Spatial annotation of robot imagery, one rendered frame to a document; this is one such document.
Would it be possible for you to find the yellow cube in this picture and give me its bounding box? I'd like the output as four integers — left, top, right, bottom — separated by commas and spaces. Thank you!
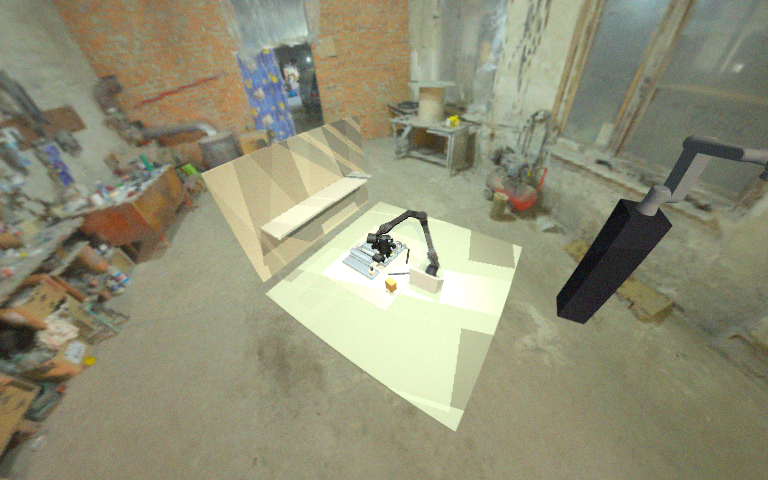
385, 277, 397, 293

